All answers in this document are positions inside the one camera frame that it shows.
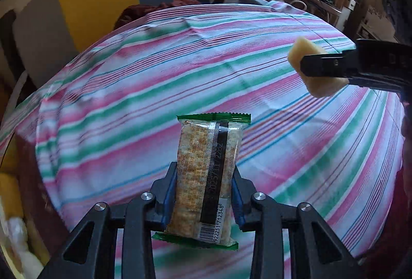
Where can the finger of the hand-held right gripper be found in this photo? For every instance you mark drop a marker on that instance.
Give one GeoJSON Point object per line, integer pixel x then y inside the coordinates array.
{"type": "Point", "coordinates": [322, 66]}

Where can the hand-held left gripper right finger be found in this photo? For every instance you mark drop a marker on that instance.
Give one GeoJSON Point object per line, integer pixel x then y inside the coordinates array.
{"type": "Point", "coordinates": [236, 205]}

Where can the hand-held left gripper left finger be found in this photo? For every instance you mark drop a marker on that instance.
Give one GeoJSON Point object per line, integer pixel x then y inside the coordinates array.
{"type": "Point", "coordinates": [167, 201]}

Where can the small yellow sponge block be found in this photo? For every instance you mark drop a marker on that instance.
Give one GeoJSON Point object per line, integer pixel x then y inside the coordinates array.
{"type": "Point", "coordinates": [322, 87]}

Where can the cracker packet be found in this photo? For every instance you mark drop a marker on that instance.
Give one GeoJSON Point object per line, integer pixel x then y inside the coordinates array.
{"type": "Point", "coordinates": [196, 169]}

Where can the clear white item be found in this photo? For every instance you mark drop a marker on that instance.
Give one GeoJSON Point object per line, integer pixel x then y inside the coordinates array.
{"type": "Point", "coordinates": [21, 238]}

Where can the large yellow sponge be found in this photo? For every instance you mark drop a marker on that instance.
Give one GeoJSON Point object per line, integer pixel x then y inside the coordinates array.
{"type": "Point", "coordinates": [9, 193]}

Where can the striped tablecloth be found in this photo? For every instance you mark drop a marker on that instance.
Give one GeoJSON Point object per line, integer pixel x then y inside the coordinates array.
{"type": "Point", "coordinates": [128, 105]}

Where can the dark red cloth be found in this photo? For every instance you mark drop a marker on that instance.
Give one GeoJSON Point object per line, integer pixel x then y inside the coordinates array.
{"type": "Point", "coordinates": [180, 3]}

